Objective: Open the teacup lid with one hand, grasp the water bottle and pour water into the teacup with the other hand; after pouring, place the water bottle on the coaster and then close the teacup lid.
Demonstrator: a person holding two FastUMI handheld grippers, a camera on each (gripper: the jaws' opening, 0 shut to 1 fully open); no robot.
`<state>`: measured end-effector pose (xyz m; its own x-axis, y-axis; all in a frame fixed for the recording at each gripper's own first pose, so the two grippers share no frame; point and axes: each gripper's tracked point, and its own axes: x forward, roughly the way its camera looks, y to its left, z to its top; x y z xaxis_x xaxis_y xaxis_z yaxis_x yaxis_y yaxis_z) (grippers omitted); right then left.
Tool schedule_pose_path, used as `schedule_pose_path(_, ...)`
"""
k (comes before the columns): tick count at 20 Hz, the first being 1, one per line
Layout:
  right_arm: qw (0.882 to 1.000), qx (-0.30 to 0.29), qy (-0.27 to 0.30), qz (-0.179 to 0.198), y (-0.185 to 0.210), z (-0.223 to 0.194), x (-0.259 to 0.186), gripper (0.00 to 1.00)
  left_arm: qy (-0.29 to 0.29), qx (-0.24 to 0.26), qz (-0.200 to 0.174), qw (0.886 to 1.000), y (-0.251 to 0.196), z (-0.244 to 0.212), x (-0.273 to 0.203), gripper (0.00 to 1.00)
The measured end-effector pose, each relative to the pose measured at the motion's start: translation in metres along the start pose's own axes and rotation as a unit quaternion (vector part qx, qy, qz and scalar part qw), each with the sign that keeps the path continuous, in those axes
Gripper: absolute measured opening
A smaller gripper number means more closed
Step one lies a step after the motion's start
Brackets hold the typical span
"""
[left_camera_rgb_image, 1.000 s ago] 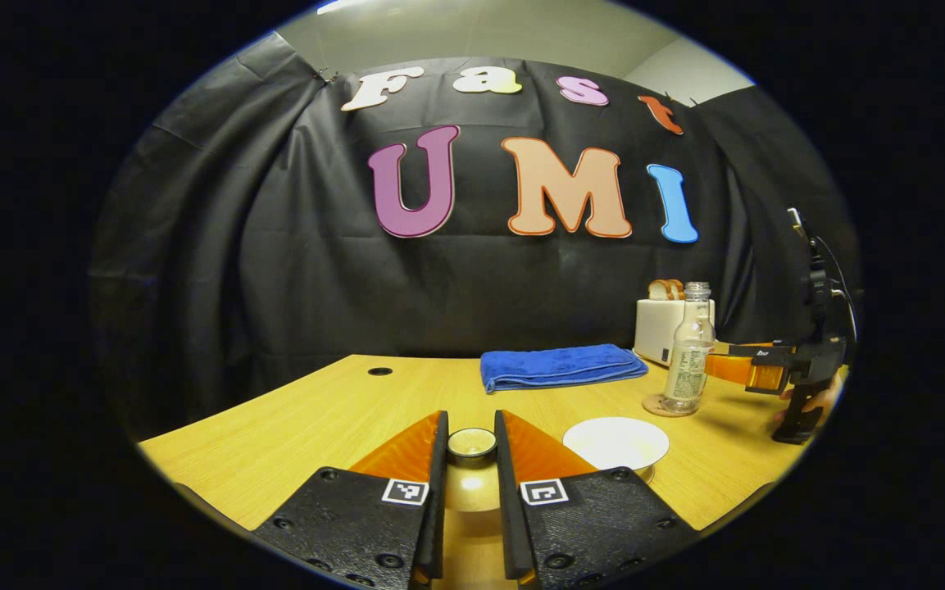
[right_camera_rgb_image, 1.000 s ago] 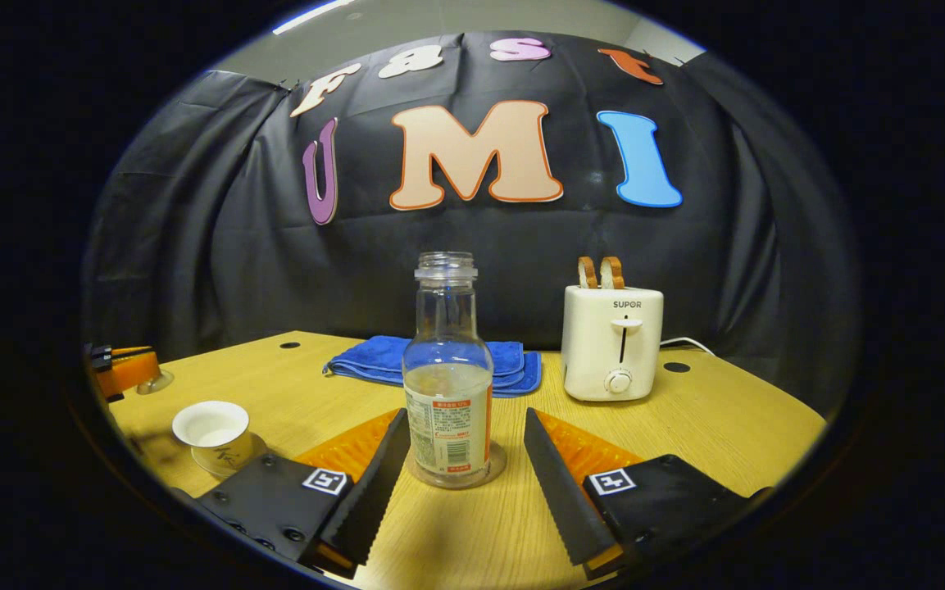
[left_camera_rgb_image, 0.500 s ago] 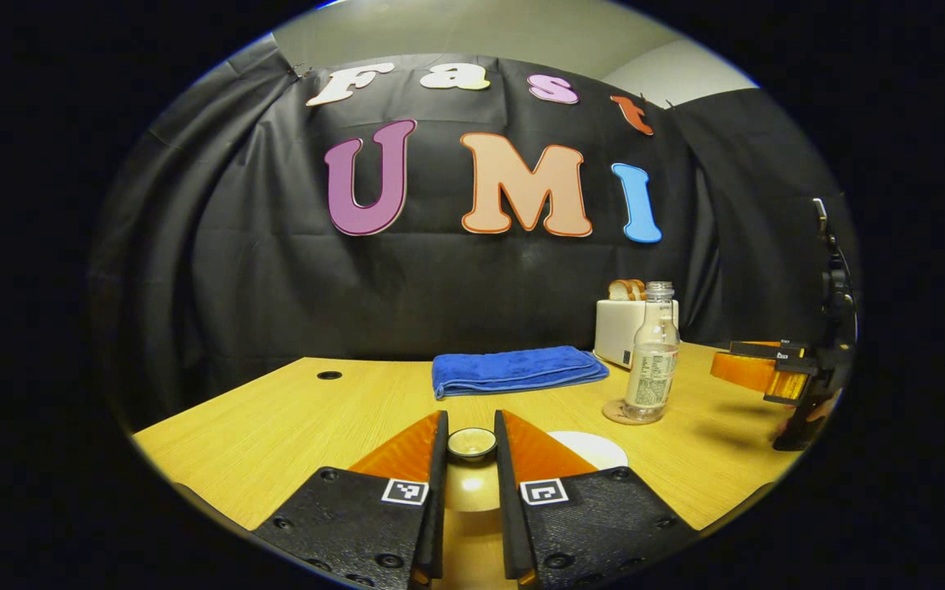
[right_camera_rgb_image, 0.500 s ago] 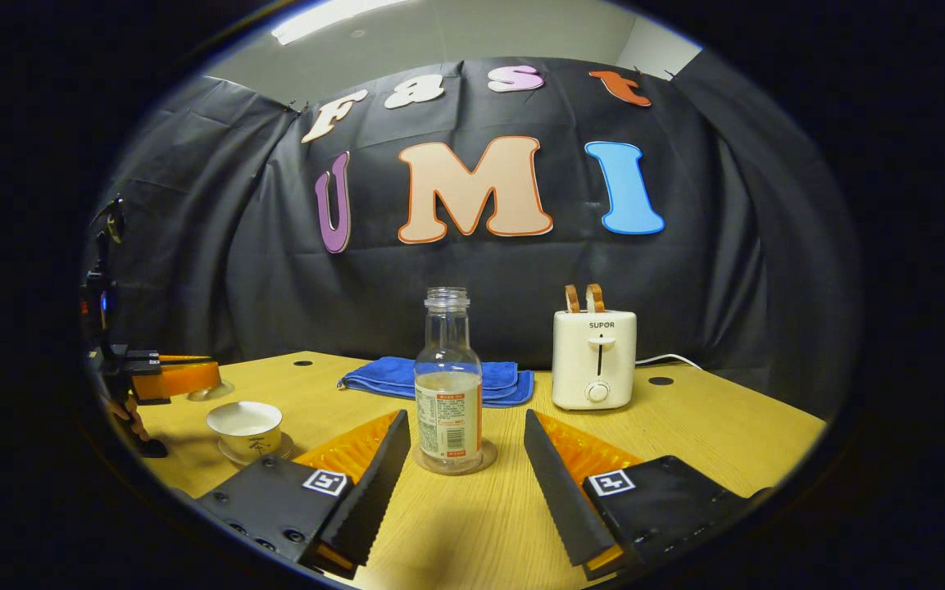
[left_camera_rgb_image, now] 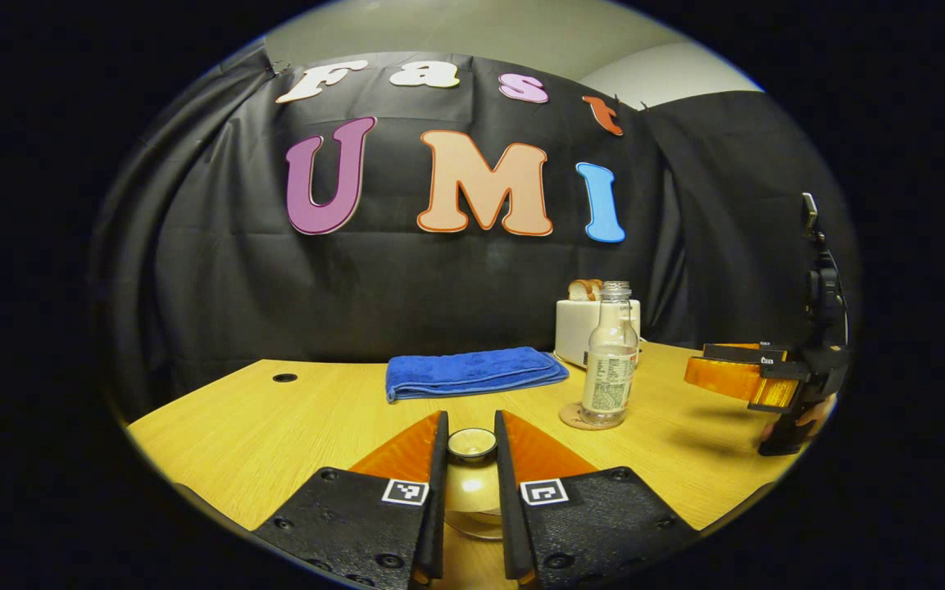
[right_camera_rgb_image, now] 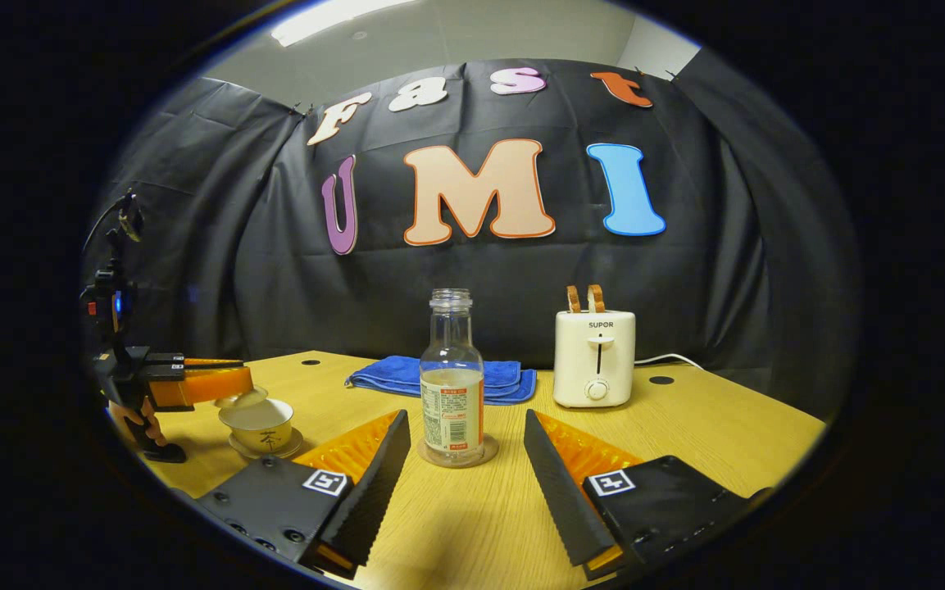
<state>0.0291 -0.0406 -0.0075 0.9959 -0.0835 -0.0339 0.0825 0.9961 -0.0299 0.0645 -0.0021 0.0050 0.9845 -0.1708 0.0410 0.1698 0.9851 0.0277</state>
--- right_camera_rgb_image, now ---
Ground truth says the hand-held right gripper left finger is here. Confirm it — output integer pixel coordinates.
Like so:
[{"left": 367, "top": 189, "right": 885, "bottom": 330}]
[{"left": 193, "top": 410, "right": 411, "bottom": 579}]

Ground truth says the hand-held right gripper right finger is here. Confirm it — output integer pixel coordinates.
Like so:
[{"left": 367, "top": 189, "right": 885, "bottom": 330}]
[{"left": 524, "top": 410, "right": 772, "bottom": 581}]

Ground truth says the white teacup lid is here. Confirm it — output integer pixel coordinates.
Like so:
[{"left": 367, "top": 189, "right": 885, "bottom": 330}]
[{"left": 214, "top": 387, "right": 270, "bottom": 410}]

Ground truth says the white teacup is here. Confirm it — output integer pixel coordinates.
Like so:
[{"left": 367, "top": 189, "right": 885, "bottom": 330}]
[{"left": 219, "top": 399, "right": 295, "bottom": 456}]

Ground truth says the round coaster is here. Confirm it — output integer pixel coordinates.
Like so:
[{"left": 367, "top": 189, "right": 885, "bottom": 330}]
[{"left": 417, "top": 434, "right": 499, "bottom": 469}]

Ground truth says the clear glass water bottle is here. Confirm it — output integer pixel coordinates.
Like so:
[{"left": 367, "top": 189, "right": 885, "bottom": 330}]
[{"left": 420, "top": 288, "right": 485, "bottom": 466}]

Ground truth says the white teacup saucer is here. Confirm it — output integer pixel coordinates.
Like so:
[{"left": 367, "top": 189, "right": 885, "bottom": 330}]
[{"left": 229, "top": 428, "right": 305, "bottom": 460}]

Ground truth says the blue folded towel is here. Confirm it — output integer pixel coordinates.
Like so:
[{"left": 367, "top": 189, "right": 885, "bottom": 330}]
[{"left": 346, "top": 356, "right": 538, "bottom": 406}]

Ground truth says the black backdrop cloth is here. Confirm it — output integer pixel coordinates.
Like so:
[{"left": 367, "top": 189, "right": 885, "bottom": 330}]
[{"left": 87, "top": 49, "right": 858, "bottom": 415}]

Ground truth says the white toaster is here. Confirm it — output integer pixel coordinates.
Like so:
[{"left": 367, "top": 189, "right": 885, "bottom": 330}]
[{"left": 553, "top": 310, "right": 636, "bottom": 409}]

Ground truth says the ceiling light panel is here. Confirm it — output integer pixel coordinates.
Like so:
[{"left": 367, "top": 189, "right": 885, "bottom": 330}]
[{"left": 271, "top": 0, "right": 416, "bottom": 48}]

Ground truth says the white power cable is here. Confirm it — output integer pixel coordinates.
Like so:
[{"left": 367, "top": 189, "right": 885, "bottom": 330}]
[{"left": 634, "top": 353, "right": 706, "bottom": 371}]

